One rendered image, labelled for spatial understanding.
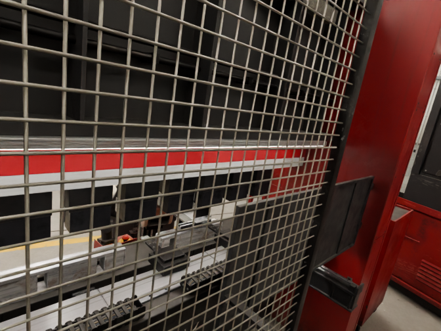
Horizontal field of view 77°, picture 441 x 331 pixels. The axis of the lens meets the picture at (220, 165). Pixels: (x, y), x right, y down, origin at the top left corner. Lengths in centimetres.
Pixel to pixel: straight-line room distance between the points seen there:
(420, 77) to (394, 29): 31
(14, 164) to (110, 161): 28
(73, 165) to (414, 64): 169
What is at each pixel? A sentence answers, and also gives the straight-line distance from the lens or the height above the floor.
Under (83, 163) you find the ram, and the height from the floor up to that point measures 135.
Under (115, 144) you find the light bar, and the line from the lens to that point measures 85.
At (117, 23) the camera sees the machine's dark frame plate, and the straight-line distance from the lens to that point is 100.
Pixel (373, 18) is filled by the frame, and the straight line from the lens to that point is 64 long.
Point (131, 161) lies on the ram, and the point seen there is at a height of 135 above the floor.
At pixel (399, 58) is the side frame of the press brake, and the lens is 188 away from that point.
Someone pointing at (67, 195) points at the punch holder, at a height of 123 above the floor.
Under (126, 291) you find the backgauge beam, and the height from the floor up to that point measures 98.
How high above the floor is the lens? 164
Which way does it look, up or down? 14 degrees down
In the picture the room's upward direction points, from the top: 9 degrees clockwise
